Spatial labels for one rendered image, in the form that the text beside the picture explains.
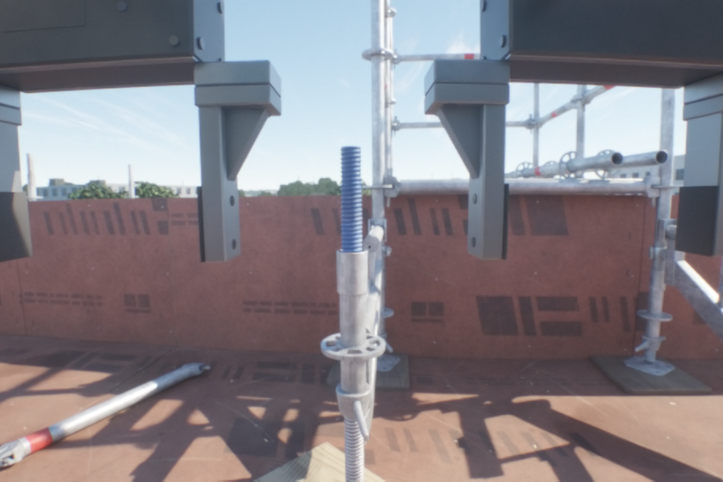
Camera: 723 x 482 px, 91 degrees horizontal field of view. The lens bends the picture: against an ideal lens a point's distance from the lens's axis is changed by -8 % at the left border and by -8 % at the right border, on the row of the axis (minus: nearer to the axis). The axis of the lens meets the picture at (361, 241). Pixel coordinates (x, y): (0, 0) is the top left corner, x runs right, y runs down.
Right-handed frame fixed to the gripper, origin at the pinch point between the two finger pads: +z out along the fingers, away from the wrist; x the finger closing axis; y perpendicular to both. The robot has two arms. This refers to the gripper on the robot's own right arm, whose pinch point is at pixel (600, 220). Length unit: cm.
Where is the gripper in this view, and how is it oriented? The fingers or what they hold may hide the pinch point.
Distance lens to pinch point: 25.1
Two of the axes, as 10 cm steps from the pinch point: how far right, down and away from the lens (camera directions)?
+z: 0.1, 9.9, 1.1
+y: 0.1, 1.1, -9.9
